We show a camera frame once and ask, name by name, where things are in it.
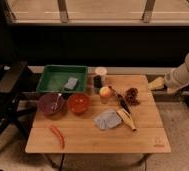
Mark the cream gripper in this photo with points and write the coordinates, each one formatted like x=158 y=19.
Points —
x=156 y=84

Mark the black handled dish brush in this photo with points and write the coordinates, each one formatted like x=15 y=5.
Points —
x=121 y=99

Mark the yellow banana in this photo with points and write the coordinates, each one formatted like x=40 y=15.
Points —
x=126 y=118

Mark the blue-grey cloth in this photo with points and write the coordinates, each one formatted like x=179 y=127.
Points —
x=107 y=119

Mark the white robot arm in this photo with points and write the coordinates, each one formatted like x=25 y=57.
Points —
x=174 y=80

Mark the grey sponge in tray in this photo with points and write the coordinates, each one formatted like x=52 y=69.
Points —
x=71 y=83

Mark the green plastic tray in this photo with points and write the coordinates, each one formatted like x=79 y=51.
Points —
x=54 y=78

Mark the dark red grape bunch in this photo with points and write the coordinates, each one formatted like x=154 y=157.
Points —
x=131 y=96

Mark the wooden folding table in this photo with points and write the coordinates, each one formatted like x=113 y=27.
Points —
x=81 y=135

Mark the red yellow apple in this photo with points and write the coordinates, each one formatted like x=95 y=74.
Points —
x=105 y=92

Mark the white cup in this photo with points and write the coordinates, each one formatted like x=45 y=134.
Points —
x=102 y=72

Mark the dark can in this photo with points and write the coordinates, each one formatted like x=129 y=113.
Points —
x=97 y=83

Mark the red bowl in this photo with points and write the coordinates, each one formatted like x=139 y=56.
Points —
x=78 y=103

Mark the metal spoon in bowl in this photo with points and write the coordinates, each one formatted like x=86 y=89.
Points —
x=56 y=102

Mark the purple bowl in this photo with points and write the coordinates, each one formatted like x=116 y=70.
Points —
x=47 y=101

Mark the red chili pepper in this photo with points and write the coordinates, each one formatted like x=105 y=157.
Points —
x=58 y=134

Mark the black office chair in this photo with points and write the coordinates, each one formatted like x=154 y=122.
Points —
x=10 y=95

